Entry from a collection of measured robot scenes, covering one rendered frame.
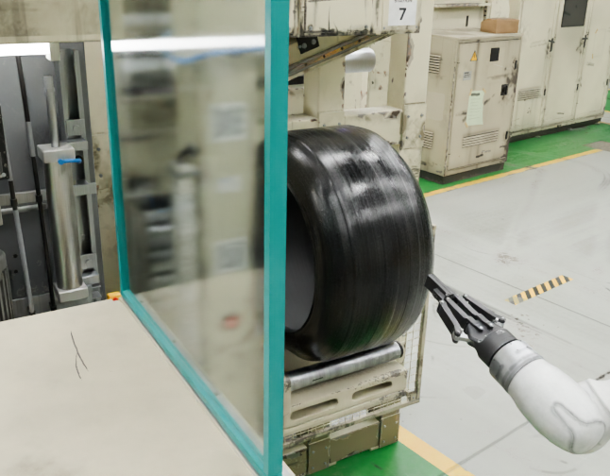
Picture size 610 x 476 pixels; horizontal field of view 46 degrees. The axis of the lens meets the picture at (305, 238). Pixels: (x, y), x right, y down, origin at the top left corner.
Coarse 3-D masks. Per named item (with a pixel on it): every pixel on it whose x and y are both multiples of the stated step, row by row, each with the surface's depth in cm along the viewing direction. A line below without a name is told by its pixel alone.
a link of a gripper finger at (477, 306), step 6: (468, 300) 143; (474, 300) 143; (474, 306) 142; (480, 306) 142; (480, 312) 142; (486, 312) 140; (492, 312) 141; (486, 318) 141; (492, 318) 140; (504, 318) 139
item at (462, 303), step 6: (456, 294) 144; (462, 300) 142; (462, 306) 142; (468, 306) 141; (468, 312) 140; (474, 312) 140; (474, 318) 139; (480, 318) 138; (486, 324) 136; (492, 324) 136
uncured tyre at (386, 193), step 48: (288, 144) 160; (336, 144) 158; (384, 144) 163; (288, 192) 197; (336, 192) 149; (384, 192) 154; (288, 240) 201; (336, 240) 148; (384, 240) 151; (432, 240) 161; (288, 288) 197; (336, 288) 150; (384, 288) 153; (288, 336) 170; (336, 336) 156; (384, 336) 164
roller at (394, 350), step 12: (372, 348) 177; (384, 348) 178; (396, 348) 179; (336, 360) 172; (348, 360) 172; (360, 360) 174; (372, 360) 175; (384, 360) 177; (288, 372) 166; (300, 372) 166; (312, 372) 167; (324, 372) 169; (336, 372) 170; (348, 372) 173; (300, 384) 166; (312, 384) 168
